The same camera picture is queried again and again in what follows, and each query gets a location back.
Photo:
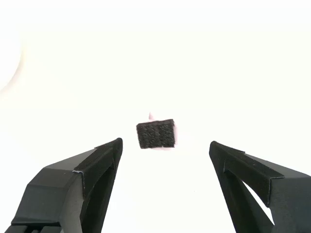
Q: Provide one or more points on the black foam cube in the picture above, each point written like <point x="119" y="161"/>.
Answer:
<point x="155" y="134"/>

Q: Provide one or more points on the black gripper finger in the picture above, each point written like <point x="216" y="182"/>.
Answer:
<point x="53" y="194"/>
<point x="291" y="201"/>

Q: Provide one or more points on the white bowl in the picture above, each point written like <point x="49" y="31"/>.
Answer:
<point x="7" y="60"/>

